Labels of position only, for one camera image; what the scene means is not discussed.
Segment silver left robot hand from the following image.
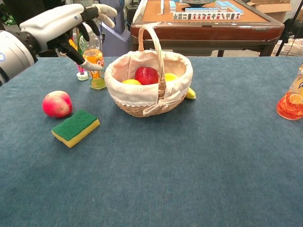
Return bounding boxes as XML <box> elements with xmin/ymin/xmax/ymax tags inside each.
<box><xmin>20</xmin><ymin>3</ymin><xmax>118</xmax><ymax>71</ymax></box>

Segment yellow lemon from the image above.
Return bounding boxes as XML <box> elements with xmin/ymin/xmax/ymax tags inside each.
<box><xmin>122</xmin><ymin>79</ymin><xmax>142</xmax><ymax>86</ymax></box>

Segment wicker basket with cloth liner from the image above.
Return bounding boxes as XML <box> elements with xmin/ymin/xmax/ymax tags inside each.
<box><xmin>104</xmin><ymin>23</ymin><xmax>194</xmax><ymax>118</ymax></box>

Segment blue machine base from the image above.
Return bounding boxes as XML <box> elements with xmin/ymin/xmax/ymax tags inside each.
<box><xmin>100</xmin><ymin>0</ymin><xmax>130</xmax><ymax>57</ymax></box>

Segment white-capped orange drink bottle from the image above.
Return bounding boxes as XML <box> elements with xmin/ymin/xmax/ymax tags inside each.
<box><xmin>79</xmin><ymin>22</ymin><xmax>107</xmax><ymax>91</ymax></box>

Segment pink peach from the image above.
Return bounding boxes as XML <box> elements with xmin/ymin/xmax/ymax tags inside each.
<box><xmin>42</xmin><ymin>90</ymin><xmax>73</xmax><ymax>119</ymax></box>

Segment green and yellow sponge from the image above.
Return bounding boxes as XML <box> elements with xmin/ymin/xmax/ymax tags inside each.
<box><xmin>51</xmin><ymin>109</ymin><xmax>101</xmax><ymax>148</ymax></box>

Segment dark red apple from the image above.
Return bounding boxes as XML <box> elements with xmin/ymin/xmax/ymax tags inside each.
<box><xmin>134</xmin><ymin>66</ymin><xmax>159</xmax><ymax>85</ymax></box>

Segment black dish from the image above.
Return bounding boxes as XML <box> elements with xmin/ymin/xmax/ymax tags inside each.
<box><xmin>182</xmin><ymin>0</ymin><xmax>214</xmax><ymax>7</ymax></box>

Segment row of blue-backed mahjong tiles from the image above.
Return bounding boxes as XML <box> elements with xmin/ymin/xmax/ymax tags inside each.
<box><xmin>215</xmin><ymin>0</ymin><xmax>244</xmax><ymax>15</ymax></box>
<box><xmin>185</xmin><ymin>7</ymin><xmax>220</xmax><ymax>13</ymax></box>

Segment row of face-up mahjong tiles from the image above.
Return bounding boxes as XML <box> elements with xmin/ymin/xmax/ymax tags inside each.
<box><xmin>172</xmin><ymin>12</ymin><xmax>241</xmax><ymax>21</ymax></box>

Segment yellow banana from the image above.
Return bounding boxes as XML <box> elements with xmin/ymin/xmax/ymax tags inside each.
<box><xmin>186</xmin><ymin>87</ymin><xmax>197</xmax><ymax>100</ymax></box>

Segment brown mahjong table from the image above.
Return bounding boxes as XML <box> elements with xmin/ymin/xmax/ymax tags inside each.
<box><xmin>130</xmin><ymin>0</ymin><xmax>285</xmax><ymax>57</ymax></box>

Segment blue table cloth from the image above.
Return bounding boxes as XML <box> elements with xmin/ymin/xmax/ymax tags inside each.
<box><xmin>0</xmin><ymin>56</ymin><xmax>303</xmax><ymax>227</ymax></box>

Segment cardboard box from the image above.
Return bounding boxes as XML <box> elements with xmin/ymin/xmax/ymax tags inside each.
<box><xmin>246</xmin><ymin>0</ymin><xmax>293</xmax><ymax>23</ymax></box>

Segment black tripod stand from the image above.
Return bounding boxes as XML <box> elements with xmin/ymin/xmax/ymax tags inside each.
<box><xmin>276</xmin><ymin>0</ymin><xmax>303</xmax><ymax>57</ymax></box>

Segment white plastic crate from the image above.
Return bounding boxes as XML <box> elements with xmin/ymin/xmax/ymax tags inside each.
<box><xmin>271</xmin><ymin>39</ymin><xmax>303</xmax><ymax>57</ymax></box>

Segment yellow-capped orange drink bottle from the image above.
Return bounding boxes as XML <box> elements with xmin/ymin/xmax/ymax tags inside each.
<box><xmin>276</xmin><ymin>62</ymin><xmax>303</xmax><ymax>121</ymax></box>

